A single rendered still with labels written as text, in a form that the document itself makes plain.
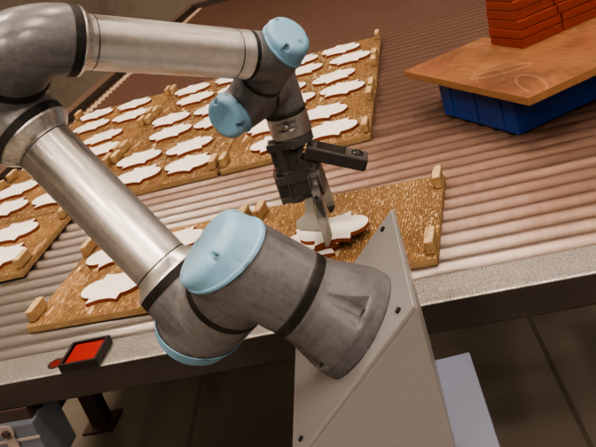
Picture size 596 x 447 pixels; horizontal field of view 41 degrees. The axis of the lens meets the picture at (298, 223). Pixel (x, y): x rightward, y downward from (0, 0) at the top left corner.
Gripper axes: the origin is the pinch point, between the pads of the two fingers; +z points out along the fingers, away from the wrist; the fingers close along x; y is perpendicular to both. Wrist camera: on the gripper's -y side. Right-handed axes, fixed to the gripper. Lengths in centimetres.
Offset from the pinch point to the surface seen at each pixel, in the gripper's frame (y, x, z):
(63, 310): 57, 3, 3
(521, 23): -48, -59, -14
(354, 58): -1, -133, 1
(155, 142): 64, -99, 3
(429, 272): -16.3, 15.9, 4.8
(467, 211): -25.1, -3.9, 4.7
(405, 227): -13.3, 1.2, 2.6
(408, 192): -14.6, -14.6, 2.6
